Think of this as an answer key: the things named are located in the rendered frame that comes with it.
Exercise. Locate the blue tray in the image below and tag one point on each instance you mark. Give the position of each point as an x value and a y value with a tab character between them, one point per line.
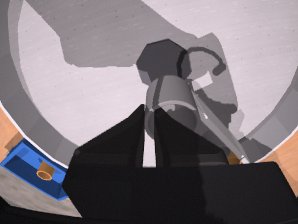
25	165

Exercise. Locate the bronze bushing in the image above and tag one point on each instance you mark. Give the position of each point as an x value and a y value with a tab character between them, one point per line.
234	159
45	171

